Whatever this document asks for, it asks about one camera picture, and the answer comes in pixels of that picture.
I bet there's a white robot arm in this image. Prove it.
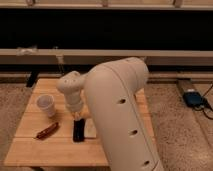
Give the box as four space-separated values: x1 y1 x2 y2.
57 57 164 171

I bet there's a long wooden rail beam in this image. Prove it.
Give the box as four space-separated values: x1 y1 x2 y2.
0 48 213 66

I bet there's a brown red pen tool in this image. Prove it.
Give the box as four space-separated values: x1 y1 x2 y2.
36 122 59 139

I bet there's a black cable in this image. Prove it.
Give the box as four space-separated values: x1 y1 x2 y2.
193 83 213 120

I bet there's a beige sticky note pad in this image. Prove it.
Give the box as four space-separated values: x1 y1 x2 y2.
84 118 97 139

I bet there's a blue electronic box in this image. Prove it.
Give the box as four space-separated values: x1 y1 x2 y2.
183 91 203 107

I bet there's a wooden table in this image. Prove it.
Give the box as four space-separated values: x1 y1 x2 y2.
4 78 158 168

